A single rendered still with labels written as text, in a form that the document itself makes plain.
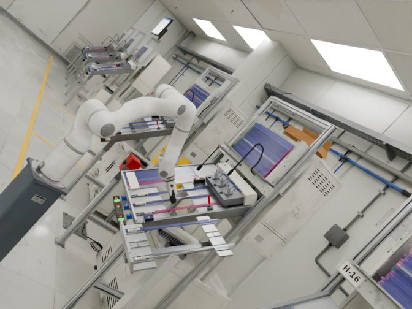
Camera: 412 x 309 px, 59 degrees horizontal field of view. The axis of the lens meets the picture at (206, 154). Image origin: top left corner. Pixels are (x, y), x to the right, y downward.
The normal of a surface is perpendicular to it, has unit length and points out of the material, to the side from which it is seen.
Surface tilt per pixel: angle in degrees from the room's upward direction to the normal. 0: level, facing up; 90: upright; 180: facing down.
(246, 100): 90
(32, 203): 90
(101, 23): 90
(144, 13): 90
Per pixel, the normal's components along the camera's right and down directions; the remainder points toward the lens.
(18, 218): 0.49, 0.51
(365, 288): -0.66, -0.57
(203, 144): 0.33, 0.37
